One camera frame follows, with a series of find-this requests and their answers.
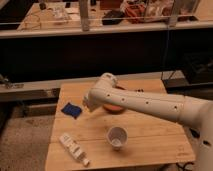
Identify black cable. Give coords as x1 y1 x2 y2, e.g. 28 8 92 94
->
175 161 194 171

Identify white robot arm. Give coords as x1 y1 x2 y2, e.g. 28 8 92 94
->
83 73 213 171

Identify wooden board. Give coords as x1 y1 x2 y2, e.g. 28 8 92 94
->
45 82 195 171

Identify white cup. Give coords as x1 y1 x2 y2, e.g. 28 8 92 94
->
106 127 127 150

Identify metal frame post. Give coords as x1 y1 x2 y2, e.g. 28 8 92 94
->
168 0 182 27
79 0 90 31

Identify orange round plate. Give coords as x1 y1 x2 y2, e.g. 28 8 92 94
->
103 104 124 114

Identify metal frame post right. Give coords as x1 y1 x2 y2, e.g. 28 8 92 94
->
168 0 182 27

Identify black bag on bench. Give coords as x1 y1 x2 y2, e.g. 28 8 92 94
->
102 10 124 25

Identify blue cloth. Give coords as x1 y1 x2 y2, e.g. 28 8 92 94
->
61 103 82 119

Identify orange cloth on bench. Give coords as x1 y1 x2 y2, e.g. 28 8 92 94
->
125 4 145 24

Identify black crate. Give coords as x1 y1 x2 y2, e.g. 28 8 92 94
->
181 53 213 83

